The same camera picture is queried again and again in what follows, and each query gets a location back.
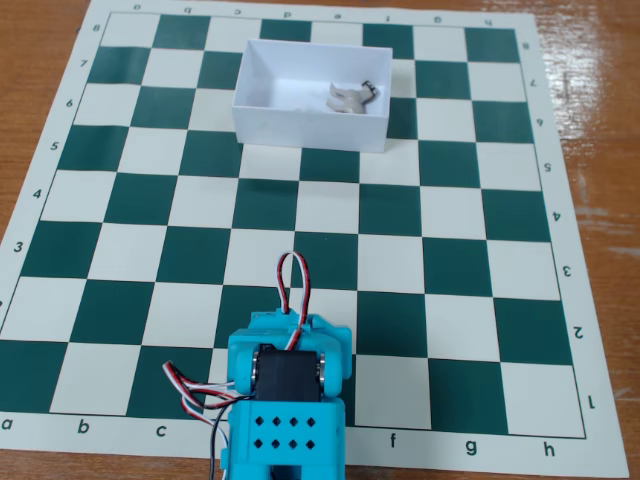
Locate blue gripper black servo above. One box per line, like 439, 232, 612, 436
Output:
247, 309, 352, 354

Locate grey white toy horse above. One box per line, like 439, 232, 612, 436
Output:
327, 78, 380, 114

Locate white open box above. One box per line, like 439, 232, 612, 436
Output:
231, 38, 393, 152

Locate green white chessboard mat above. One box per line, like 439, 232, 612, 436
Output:
0, 0, 632, 479

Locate looped gripper servo cable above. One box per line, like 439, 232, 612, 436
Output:
274, 251, 310, 351

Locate red white black servo cable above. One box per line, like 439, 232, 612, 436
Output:
179, 396, 236, 427
163, 360, 237, 399

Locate thin black cable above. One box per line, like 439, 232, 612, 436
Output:
208, 422, 229, 480

